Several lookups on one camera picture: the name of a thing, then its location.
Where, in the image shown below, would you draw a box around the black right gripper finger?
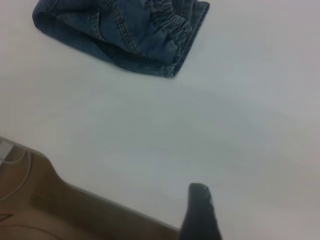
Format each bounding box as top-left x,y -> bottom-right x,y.
177,182 -> 224,240

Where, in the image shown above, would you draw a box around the blue denim jeans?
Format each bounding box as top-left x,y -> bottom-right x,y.
31,0 -> 211,78

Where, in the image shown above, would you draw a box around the thin white cable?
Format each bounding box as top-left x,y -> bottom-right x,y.
0,147 -> 33,202

